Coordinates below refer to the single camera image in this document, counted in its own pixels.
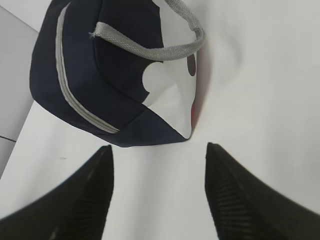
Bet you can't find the navy insulated lunch bag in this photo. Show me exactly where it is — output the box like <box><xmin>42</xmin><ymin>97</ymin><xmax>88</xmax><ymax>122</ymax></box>
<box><xmin>29</xmin><ymin>0</ymin><xmax>206</xmax><ymax>147</ymax></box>

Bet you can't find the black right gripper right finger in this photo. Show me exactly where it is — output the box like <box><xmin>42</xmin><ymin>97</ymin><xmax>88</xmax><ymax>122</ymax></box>
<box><xmin>204</xmin><ymin>142</ymin><xmax>320</xmax><ymax>240</ymax></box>

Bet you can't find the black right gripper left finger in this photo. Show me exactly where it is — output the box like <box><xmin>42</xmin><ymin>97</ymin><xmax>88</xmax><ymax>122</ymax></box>
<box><xmin>0</xmin><ymin>145</ymin><xmax>114</xmax><ymax>240</ymax></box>

